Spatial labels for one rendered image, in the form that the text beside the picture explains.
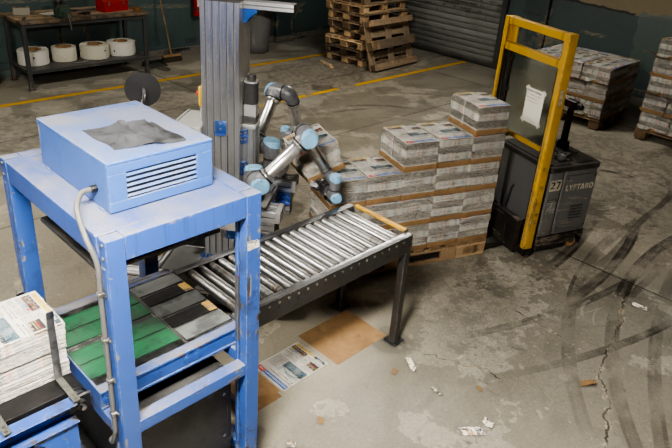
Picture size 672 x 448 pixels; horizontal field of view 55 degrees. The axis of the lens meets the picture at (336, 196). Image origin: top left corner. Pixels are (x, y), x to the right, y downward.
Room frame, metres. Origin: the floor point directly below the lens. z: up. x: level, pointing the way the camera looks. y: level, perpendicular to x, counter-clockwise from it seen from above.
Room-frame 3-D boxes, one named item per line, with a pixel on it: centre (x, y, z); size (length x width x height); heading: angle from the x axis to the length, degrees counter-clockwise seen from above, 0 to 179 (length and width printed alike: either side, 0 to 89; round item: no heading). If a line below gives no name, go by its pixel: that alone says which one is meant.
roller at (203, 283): (2.75, 0.58, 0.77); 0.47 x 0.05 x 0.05; 46
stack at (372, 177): (4.51, -0.40, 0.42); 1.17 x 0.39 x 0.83; 115
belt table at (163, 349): (2.44, 0.88, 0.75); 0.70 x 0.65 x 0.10; 136
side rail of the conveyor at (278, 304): (3.00, -0.01, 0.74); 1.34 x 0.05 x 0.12; 136
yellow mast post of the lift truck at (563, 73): (4.71, -1.59, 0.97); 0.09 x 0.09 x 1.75; 25
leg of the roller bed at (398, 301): (3.47, -0.45, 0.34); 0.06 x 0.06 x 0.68; 46
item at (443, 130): (4.69, -0.79, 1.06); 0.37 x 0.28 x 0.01; 27
